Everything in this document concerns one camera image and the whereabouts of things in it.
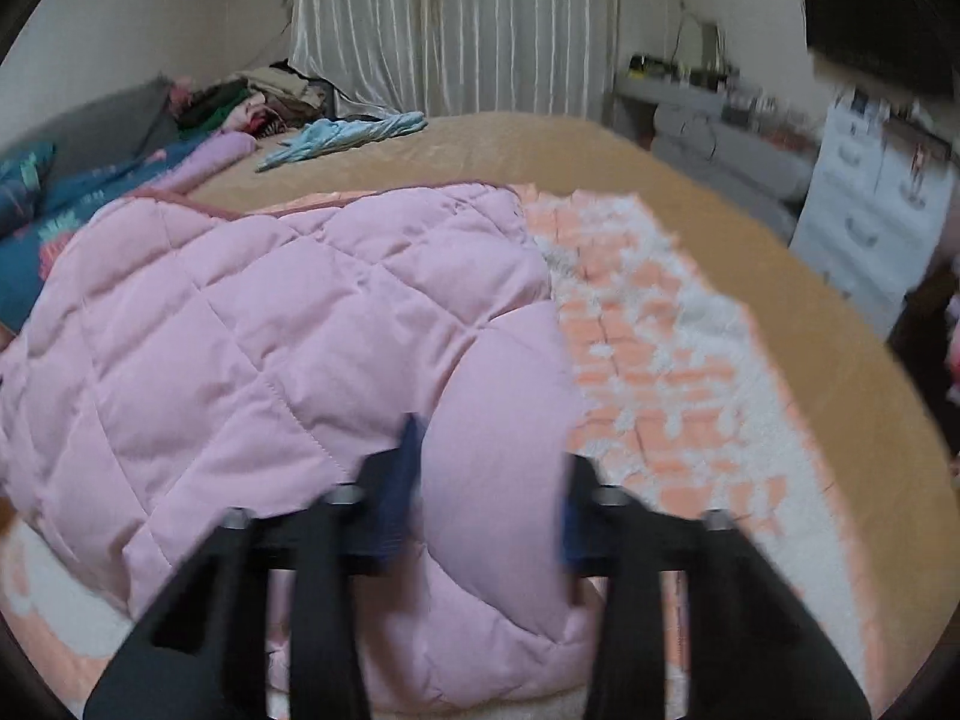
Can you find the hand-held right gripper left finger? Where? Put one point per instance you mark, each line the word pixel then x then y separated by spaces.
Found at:
pixel 401 495

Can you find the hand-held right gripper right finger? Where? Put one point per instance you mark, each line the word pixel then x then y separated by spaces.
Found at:
pixel 570 532

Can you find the pink quilted jacket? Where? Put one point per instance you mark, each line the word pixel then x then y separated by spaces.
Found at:
pixel 262 330

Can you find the pile of clothes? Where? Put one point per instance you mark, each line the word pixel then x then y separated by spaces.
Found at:
pixel 255 101

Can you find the orange and white fluffy blanket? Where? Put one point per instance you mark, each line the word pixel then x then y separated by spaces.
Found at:
pixel 675 360

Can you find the light blue cloth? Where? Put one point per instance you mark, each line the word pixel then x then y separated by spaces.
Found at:
pixel 337 135

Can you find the grey desk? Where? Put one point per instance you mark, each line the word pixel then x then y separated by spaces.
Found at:
pixel 720 150

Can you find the teal floral quilt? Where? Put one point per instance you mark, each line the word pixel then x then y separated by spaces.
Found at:
pixel 45 270

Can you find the white drawer cabinet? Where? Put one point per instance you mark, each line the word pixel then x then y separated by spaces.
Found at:
pixel 862 202

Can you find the desk clutter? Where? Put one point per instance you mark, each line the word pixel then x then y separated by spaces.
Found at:
pixel 697 75

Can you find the white curtain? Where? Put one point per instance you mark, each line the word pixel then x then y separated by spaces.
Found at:
pixel 450 22

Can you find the grey headboard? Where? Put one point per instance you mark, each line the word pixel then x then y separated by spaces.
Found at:
pixel 97 127

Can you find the teal floral pillow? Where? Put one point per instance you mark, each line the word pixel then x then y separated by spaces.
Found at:
pixel 22 180

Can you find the black wall television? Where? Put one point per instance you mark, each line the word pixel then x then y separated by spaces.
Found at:
pixel 862 22

